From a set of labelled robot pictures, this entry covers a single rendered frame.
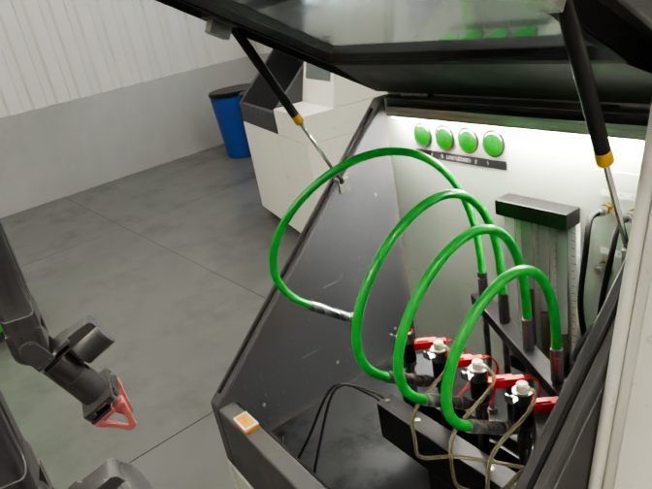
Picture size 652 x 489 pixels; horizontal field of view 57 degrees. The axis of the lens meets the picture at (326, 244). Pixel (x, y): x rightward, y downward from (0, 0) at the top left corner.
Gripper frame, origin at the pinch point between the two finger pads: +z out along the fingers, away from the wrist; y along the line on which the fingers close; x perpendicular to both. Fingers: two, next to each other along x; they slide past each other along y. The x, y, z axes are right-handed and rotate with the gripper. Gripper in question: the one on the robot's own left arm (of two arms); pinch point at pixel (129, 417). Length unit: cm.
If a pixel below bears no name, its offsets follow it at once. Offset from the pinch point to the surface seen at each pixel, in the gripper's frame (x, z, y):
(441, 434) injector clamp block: -42, 21, -37
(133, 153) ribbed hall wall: -20, 100, 645
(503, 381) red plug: -54, 13, -45
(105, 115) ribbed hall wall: -26, 46, 641
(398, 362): -43, -6, -47
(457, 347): -49, -7, -54
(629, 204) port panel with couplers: -86, 5, -44
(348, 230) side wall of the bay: -58, 5, 6
